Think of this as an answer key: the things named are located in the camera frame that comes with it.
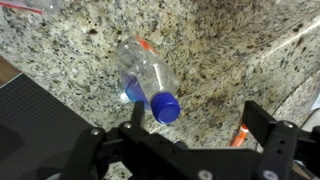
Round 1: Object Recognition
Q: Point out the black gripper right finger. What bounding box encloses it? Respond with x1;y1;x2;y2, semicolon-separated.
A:
242;100;320;180

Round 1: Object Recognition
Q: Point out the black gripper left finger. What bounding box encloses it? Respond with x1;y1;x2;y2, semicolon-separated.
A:
59;100;214;180

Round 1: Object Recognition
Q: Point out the orange marker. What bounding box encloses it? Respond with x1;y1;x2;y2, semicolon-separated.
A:
229;123;250;148

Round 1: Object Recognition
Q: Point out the dark grey floor mat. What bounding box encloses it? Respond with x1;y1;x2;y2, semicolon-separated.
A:
0;73;98;180

